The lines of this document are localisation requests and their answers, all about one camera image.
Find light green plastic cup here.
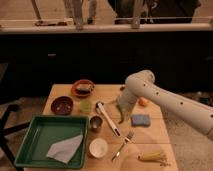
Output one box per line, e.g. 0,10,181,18
80,100,92,114

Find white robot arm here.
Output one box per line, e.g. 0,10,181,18
117,70,213,141

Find green pepper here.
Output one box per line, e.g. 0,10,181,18
116,102,124,124

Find blue sponge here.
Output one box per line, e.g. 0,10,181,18
131,114,151,127

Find orange fruit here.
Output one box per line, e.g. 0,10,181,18
138,97,149,107

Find silver fork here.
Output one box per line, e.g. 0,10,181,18
111,131,134,162

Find small metal cup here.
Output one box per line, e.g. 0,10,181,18
90,116,103,133

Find wooden table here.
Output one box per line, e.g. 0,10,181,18
23,83,180,171

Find orange bowl with contents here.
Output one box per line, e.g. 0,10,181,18
71,79,95,97

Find dark red bowl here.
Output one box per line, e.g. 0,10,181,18
51,96,73,115

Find grey cloth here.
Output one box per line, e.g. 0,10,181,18
46,134,83,164

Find green plastic tray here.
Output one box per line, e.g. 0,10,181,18
14,115,89,169

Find black office chair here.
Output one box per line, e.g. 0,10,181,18
0,62,32,171

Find white handled kitchen tool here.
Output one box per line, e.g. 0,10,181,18
96,102,121,137

